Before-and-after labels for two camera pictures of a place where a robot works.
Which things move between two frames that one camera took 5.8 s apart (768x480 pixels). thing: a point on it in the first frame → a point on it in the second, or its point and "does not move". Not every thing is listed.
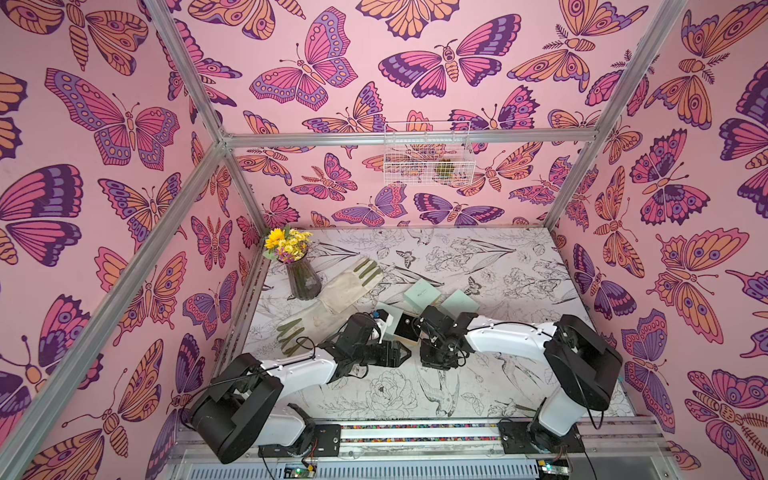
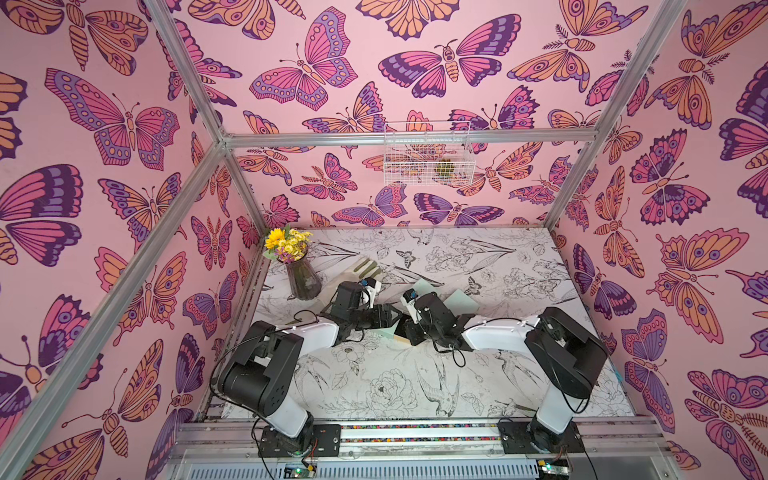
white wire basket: x=429 y=164 does not move
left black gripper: x=393 y=360 → x=376 y=311
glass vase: x=304 y=282 does not move
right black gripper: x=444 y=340 → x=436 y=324
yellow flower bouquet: x=287 y=245 does not move
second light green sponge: x=458 y=303 does not move
